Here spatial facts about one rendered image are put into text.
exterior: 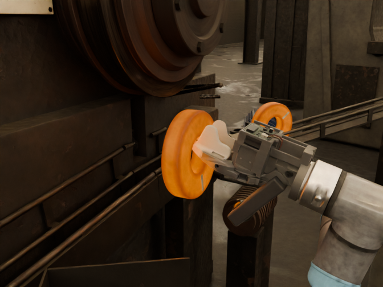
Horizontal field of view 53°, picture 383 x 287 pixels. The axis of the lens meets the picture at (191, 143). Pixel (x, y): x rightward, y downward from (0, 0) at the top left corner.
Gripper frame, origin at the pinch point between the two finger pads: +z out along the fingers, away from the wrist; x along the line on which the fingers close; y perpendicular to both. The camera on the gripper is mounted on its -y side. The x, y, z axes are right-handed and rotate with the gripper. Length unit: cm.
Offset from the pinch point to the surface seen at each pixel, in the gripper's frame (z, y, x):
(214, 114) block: 12.9, -9.8, -43.8
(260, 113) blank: 4, -11, -63
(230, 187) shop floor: 31, -96, -161
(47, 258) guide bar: 11.3, -19.7, 20.1
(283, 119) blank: -2, -12, -71
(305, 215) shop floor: -19, -83, -144
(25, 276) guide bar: 11.1, -20.1, 24.7
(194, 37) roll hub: 11.5, 14.7, -15.6
